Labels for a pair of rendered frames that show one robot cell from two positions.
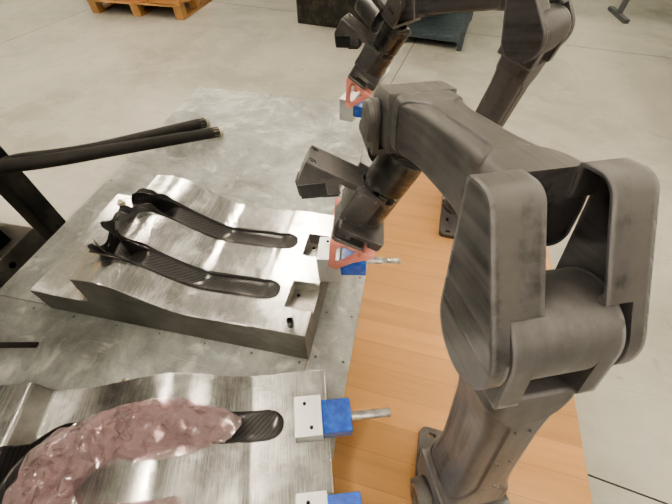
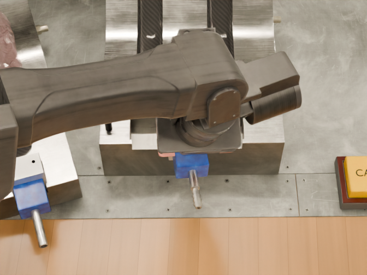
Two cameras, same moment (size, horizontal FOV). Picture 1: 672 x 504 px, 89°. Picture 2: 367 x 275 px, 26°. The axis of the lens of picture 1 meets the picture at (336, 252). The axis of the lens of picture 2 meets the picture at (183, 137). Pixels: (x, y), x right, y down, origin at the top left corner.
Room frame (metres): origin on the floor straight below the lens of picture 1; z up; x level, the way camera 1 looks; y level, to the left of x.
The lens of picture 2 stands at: (0.22, -0.56, 1.83)
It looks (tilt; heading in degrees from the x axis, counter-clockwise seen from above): 57 degrees down; 78
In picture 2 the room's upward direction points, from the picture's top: straight up
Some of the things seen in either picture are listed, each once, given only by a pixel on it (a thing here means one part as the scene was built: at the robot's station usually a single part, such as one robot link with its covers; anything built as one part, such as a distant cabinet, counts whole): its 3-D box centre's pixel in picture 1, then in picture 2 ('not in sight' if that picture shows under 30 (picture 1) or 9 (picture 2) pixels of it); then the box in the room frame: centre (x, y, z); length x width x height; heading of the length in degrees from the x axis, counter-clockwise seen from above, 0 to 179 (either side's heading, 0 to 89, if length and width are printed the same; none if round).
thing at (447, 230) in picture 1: (460, 196); not in sight; (0.60, -0.29, 0.84); 0.20 x 0.07 x 0.08; 165
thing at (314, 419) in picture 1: (343, 416); (33, 204); (0.12, -0.01, 0.85); 0.13 x 0.05 x 0.05; 96
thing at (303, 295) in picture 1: (303, 301); (148, 137); (0.30, 0.05, 0.87); 0.05 x 0.05 x 0.04; 78
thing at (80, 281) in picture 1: (194, 253); (189, 18); (0.40, 0.27, 0.87); 0.50 x 0.26 x 0.14; 78
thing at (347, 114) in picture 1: (367, 109); not in sight; (0.81, -0.08, 0.93); 0.13 x 0.05 x 0.05; 66
